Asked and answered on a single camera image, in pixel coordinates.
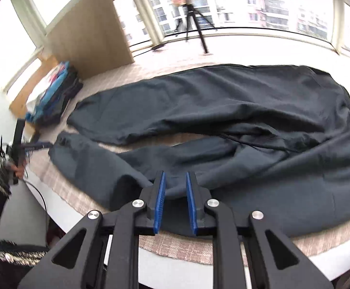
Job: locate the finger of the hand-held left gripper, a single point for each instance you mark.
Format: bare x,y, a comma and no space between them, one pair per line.
38,146

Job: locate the person's left hand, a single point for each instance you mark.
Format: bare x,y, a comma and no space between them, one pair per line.
19,172

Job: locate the stack of folded clothes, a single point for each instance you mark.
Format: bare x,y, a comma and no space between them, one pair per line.
57,93

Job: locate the dark grey pants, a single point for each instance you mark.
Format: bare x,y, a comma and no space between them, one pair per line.
223,102

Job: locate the light wooden ledge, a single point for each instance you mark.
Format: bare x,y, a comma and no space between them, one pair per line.
27,96

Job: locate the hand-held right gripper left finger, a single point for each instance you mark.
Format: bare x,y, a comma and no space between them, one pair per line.
160,204

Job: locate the white window frame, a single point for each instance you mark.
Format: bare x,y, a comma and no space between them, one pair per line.
139,9

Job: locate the pink plaid blanket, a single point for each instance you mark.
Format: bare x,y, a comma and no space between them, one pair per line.
169,66

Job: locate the light wooden cabinet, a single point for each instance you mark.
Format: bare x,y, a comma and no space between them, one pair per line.
87,30

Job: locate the black tripod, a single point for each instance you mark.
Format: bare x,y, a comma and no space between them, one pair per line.
193,21

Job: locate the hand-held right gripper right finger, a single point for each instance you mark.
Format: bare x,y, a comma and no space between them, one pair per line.
191,204

